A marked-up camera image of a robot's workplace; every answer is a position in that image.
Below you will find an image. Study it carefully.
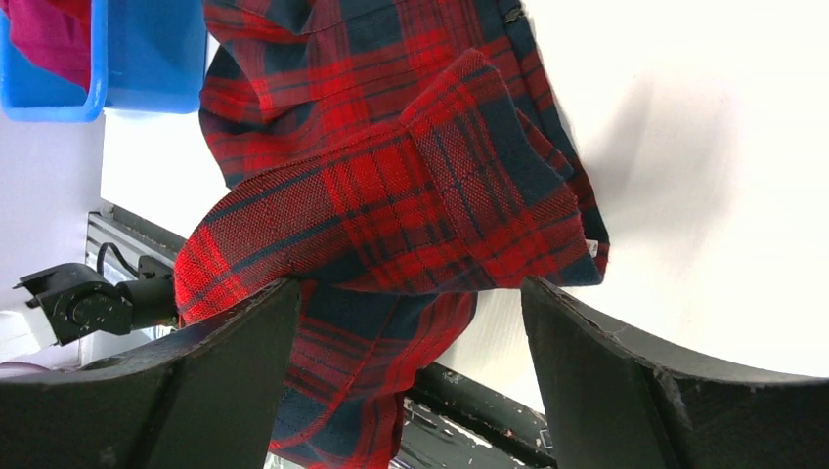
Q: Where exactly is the red black plaid garment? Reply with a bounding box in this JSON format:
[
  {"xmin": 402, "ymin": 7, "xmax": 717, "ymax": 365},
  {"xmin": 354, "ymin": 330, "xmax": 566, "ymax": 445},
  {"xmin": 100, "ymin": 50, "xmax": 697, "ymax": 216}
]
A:
[{"xmin": 174, "ymin": 1, "xmax": 609, "ymax": 468}]

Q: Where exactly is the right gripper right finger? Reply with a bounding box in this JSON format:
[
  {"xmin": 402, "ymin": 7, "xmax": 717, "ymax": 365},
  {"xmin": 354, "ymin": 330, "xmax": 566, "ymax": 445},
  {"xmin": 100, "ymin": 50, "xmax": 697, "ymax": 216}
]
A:
[{"xmin": 521, "ymin": 278, "xmax": 828, "ymax": 469}]

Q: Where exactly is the blue plastic bin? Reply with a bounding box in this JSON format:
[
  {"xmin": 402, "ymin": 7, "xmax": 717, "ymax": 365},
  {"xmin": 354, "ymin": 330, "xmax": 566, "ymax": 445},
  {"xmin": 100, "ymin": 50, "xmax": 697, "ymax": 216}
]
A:
[{"xmin": 1, "ymin": 1, "xmax": 207, "ymax": 123}]

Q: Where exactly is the magenta garment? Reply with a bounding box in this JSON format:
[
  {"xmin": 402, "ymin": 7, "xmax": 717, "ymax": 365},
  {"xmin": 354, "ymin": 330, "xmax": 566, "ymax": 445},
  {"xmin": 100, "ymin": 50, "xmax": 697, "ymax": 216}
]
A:
[{"xmin": 1, "ymin": 0, "xmax": 92, "ymax": 90}]

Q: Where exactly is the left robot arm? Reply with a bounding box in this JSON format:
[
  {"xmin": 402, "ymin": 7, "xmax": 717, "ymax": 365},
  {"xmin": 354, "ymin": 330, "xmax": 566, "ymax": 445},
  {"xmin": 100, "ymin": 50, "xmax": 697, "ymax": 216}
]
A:
[{"xmin": 15, "ymin": 242, "xmax": 179, "ymax": 345}]

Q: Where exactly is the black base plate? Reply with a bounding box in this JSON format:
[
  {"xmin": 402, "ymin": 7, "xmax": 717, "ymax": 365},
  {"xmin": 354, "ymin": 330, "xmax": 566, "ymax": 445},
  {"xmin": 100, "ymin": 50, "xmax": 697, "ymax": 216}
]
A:
[{"xmin": 389, "ymin": 363, "xmax": 557, "ymax": 468}]

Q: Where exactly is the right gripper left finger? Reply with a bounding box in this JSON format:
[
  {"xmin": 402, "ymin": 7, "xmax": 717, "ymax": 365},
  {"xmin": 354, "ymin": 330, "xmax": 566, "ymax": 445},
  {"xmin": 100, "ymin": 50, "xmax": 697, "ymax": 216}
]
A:
[{"xmin": 1, "ymin": 280, "xmax": 300, "ymax": 468}]

